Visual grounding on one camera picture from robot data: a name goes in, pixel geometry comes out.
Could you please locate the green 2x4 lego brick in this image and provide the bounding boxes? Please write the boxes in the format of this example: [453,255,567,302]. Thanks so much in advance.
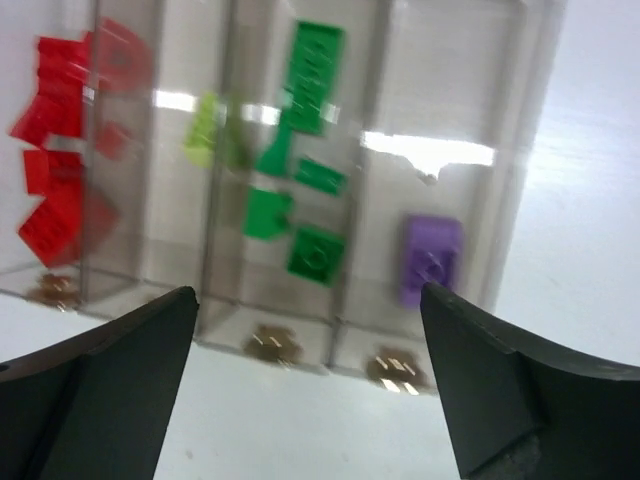
[282,21,345,136]

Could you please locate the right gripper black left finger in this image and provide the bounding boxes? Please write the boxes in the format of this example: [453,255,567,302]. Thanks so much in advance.
[1,286,199,480]

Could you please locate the clear bin for light green legos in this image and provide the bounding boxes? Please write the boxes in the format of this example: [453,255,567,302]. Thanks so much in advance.
[80,1,233,320]

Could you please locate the red lego brick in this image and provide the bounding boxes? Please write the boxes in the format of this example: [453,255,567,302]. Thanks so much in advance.
[9,17,152,268]

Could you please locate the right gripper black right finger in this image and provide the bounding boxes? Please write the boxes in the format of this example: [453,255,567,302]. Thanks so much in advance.
[420,284,639,479]

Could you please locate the purple curved lego brick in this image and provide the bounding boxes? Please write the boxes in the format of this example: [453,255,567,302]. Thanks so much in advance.
[399,214,464,309]

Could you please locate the dark green lego cluster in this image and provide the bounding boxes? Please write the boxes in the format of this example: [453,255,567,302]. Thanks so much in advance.
[243,124,347,286]

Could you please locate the clear bin for red legos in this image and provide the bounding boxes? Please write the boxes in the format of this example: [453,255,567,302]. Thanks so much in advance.
[1,1,163,319]

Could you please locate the clear bin for purple legos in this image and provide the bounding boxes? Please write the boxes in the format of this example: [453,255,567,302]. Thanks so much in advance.
[330,1,566,395]

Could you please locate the light green lego brick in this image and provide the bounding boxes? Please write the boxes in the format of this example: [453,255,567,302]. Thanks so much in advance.
[183,92,217,168]

